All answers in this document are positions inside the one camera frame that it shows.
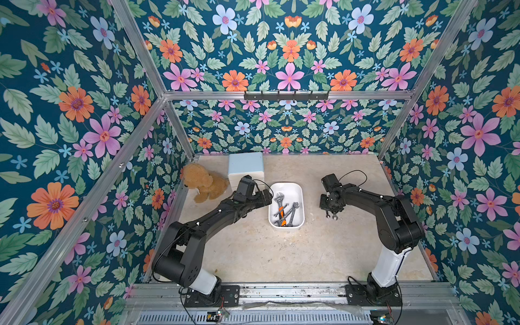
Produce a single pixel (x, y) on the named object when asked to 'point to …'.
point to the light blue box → (241, 164)
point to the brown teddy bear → (209, 184)
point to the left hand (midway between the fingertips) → (267, 195)
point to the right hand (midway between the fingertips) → (325, 204)
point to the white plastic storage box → (287, 210)
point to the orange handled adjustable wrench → (279, 198)
